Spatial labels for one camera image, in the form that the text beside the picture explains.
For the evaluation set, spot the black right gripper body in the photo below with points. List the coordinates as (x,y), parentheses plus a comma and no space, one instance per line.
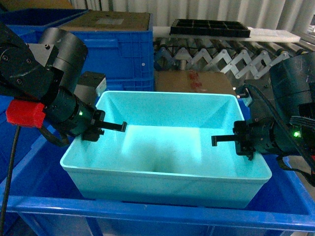
(264,136)

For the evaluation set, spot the expandable roller conveyor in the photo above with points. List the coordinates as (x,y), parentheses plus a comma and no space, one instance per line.
(236,59)

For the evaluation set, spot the large blue plastic crate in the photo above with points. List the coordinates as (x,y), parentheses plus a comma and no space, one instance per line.
(47,199)

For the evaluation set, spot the white foam board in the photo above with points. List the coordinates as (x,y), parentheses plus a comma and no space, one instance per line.
(256,35)

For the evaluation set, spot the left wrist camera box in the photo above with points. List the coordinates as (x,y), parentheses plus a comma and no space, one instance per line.
(92,82)

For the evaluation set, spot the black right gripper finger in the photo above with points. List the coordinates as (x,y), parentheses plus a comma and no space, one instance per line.
(222,138)

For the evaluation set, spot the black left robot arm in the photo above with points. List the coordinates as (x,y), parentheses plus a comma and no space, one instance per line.
(49,89)

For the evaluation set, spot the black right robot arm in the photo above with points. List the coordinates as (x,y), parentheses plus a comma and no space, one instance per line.
(282,110)

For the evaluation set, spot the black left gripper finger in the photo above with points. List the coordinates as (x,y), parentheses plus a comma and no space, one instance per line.
(113,126)

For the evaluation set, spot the black compartment tray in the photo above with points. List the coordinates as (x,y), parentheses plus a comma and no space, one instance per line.
(214,28)

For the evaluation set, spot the red block on left arm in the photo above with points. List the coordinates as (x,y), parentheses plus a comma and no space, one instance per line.
(25,113)

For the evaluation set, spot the brown cardboard box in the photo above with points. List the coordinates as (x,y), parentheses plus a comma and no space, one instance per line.
(193,81)

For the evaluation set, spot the brown cardboard sheet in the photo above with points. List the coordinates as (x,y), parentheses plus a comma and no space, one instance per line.
(109,21)

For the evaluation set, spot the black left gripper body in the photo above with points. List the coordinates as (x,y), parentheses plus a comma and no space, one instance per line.
(71,116)

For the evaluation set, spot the light turquoise plastic bin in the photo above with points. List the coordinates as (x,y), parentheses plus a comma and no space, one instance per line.
(165,156)

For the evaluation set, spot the far left blue crate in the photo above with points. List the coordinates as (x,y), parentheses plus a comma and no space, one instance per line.
(39,16)

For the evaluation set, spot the blue crate with cardboard lid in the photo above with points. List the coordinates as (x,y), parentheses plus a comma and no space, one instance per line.
(125,57)

